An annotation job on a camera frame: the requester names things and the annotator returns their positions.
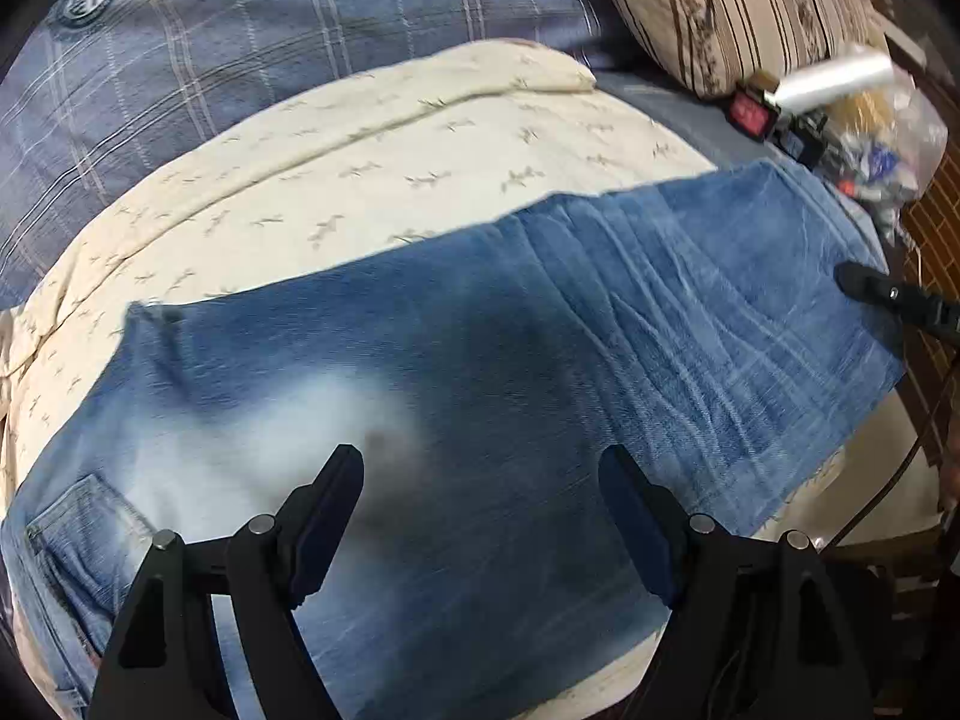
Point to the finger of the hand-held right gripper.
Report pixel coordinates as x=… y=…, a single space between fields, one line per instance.
x=862 y=281

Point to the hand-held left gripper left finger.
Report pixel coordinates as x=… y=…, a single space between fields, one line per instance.
x=330 y=510

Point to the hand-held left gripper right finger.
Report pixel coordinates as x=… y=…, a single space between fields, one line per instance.
x=637 y=517

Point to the blue denim pants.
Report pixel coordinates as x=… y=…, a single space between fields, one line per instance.
x=487 y=330

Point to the clear plastic bag of items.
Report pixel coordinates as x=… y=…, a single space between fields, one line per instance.
x=892 y=142

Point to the small black box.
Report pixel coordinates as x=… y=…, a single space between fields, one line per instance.
x=804 y=139

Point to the red box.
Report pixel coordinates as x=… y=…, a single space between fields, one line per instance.
x=752 y=112

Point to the clear plastic roll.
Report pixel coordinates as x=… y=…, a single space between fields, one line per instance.
x=832 y=79

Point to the beige striped pillow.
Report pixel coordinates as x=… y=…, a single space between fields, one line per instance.
x=735 y=0

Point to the cream leaf-print blanket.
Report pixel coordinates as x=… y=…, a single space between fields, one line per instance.
x=337 y=165

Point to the blue plaid cushion with emblem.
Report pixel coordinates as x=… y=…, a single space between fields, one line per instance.
x=262 y=15

